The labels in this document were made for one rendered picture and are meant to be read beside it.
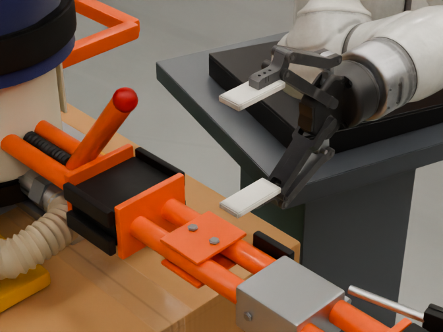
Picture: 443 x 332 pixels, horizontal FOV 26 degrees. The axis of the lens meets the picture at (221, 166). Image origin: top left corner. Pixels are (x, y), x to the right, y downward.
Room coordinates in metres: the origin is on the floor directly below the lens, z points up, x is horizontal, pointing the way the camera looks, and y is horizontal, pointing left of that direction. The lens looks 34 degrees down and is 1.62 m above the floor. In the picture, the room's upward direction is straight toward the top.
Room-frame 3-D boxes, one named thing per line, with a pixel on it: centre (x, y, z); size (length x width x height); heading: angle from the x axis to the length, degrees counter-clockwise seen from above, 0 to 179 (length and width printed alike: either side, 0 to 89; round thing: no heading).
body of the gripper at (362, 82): (0.97, -0.13, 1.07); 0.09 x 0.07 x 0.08; 134
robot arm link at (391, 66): (1.02, -0.18, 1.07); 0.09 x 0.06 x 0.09; 44
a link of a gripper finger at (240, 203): (0.87, -0.03, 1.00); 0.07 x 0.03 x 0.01; 134
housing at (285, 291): (0.61, -0.06, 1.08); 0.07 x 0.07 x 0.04; 45
